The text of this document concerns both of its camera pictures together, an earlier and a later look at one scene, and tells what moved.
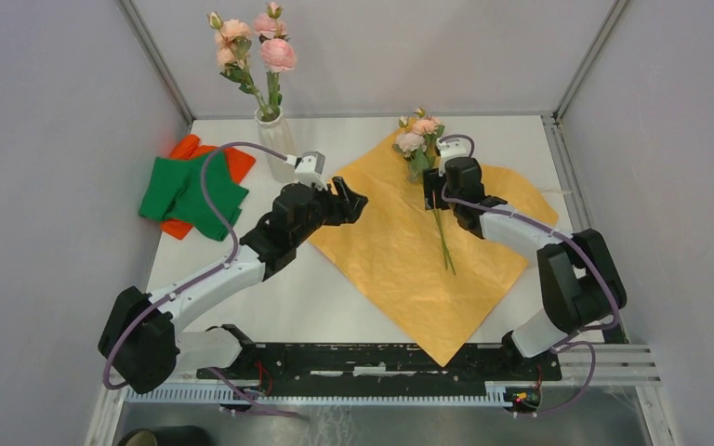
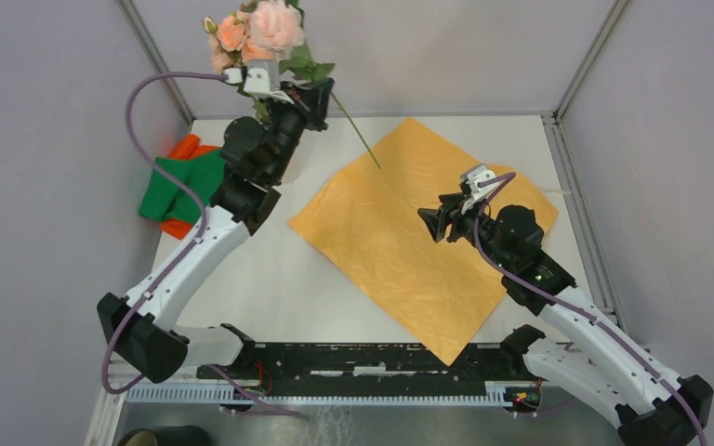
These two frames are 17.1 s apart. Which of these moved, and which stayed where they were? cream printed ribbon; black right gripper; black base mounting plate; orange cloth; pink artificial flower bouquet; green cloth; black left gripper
Moved: pink artificial flower bouquet; black left gripper; black right gripper
Stayed: green cloth; black base mounting plate; cream printed ribbon; orange cloth
